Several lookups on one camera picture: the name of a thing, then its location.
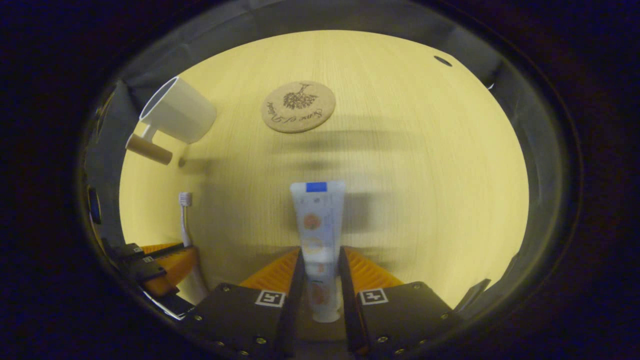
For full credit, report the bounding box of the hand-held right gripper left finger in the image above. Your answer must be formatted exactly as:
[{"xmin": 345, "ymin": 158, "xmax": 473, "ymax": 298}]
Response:
[{"xmin": 182, "ymin": 246, "xmax": 306, "ymax": 358}]

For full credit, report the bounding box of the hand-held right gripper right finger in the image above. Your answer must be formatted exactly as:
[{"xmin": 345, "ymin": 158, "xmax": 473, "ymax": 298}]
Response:
[{"xmin": 338, "ymin": 246, "xmax": 463, "ymax": 357}]

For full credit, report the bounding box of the white toothbrush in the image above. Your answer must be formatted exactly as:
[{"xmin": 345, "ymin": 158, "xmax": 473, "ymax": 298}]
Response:
[{"xmin": 178, "ymin": 192, "xmax": 210, "ymax": 305}]

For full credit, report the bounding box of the white toothpaste tube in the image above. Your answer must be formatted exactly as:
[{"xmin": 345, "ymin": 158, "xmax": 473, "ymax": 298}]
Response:
[{"xmin": 290, "ymin": 181, "xmax": 347, "ymax": 323}]

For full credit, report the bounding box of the white cup with wooden handle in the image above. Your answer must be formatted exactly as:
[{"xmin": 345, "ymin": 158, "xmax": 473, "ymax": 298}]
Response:
[{"xmin": 125, "ymin": 76, "xmax": 218, "ymax": 166}]

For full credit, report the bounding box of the round cork coaster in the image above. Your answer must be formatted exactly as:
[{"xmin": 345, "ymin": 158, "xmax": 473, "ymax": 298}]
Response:
[{"xmin": 261, "ymin": 81, "xmax": 336, "ymax": 134}]

